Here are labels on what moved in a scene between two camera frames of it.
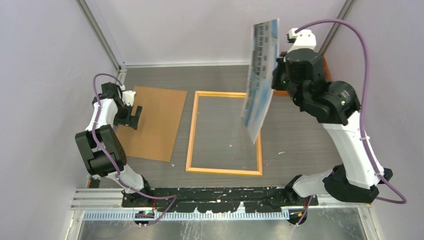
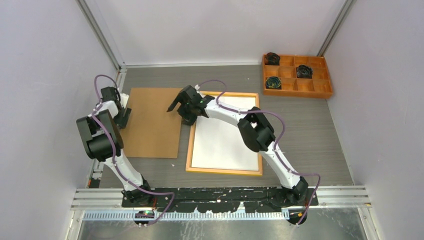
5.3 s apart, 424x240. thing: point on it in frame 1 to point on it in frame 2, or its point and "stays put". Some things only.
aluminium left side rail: x=93 y=182 stays put
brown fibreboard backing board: x=155 y=137 stays put
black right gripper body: x=279 y=83 to x=185 y=110
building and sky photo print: x=259 y=87 to x=221 y=144
